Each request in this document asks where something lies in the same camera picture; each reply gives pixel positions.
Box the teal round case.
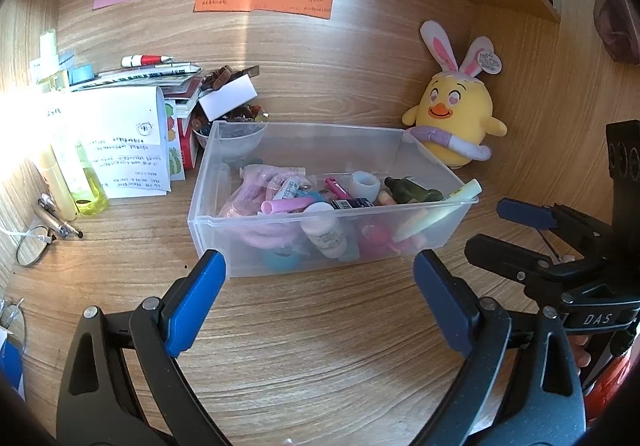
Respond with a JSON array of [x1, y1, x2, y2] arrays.
[[261, 250, 302, 271]]

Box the white green tube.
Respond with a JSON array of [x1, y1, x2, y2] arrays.
[[394, 178, 482, 243]]

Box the pile of brown trinkets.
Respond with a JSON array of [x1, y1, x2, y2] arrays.
[[191, 65, 272, 128]]

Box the dark brown hanging object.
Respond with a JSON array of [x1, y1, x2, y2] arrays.
[[594, 0, 640, 68]]

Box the white blank card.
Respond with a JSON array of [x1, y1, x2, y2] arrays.
[[198, 76, 259, 122]]

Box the stack of booklets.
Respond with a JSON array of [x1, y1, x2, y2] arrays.
[[69, 61, 204, 100]]

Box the yellow green liquid bottle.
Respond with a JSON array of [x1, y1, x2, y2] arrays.
[[39, 30, 109, 217]]

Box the white handwritten paper sheet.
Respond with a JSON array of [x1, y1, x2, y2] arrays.
[[67, 86, 172, 200]]

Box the dark green bottle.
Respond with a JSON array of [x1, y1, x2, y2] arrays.
[[383, 175, 445, 205]]

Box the pink cable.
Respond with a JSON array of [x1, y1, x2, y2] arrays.
[[217, 165, 313, 253]]

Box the pink marker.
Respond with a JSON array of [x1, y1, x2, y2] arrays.
[[259, 196, 314, 217]]

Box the yellow chick plush toy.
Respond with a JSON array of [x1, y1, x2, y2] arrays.
[[402, 20, 508, 170]]

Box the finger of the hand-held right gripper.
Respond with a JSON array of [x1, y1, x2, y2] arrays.
[[496, 198, 616, 269], [464, 233, 620, 301]]

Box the white round cap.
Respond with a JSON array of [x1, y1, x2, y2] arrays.
[[349, 170, 382, 200]]

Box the person's right hand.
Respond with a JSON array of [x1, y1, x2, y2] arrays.
[[569, 332, 594, 381]]

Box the pink round case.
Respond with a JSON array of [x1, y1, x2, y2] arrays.
[[359, 222, 402, 255]]

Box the pale yellow tube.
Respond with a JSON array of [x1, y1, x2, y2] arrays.
[[36, 145, 79, 223]]

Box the red white marker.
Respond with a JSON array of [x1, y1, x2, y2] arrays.
[[121, 54, 175, 68]]

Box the small white bottle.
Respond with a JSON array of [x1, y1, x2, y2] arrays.
[[301, 215, 352, 260]]

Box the silver pen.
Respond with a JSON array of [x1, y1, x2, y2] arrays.
[[38, 196, 84, 240]]

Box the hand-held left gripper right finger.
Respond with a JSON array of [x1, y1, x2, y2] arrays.
[[407, 248, 587, 446]]

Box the red fruit print box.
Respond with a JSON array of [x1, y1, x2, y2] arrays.
[[163, 97, 201, 172]]

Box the red object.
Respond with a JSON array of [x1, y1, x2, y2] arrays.
[[581, 350, 636, 423]]

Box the wire frame eyeglasses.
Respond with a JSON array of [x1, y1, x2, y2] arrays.
[[15, 224, 57, 269]]

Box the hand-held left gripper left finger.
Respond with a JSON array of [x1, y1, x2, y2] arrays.
[[56, 249, 228, 446]]

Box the small translucent bowl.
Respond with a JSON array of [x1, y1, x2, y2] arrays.
[[194, 122, 267, 163]]

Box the white cable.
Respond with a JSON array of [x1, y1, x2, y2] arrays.
[[0, 225, 56, 245]]

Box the black barcode box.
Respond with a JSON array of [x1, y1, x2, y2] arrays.
[[328, 196, 377, 213]]

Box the thin frame eyeglasses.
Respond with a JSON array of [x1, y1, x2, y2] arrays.
[[0, 297, 27, 345]]

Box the clear plastic storage box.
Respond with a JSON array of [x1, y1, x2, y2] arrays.
[[187, 120, 480, 279]]

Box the blue white box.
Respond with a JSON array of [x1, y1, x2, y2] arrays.
[[0, 326, 26, 398]]

